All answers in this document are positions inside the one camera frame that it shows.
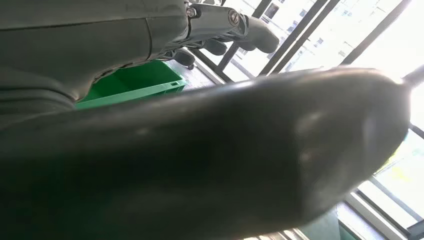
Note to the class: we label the green plastic bin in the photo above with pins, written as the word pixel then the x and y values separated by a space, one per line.
pixel 139 82

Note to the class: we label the black window frame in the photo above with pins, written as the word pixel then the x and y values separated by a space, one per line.
pixel 376 33

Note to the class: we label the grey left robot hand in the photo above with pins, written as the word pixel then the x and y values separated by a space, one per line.
pixel 99 36

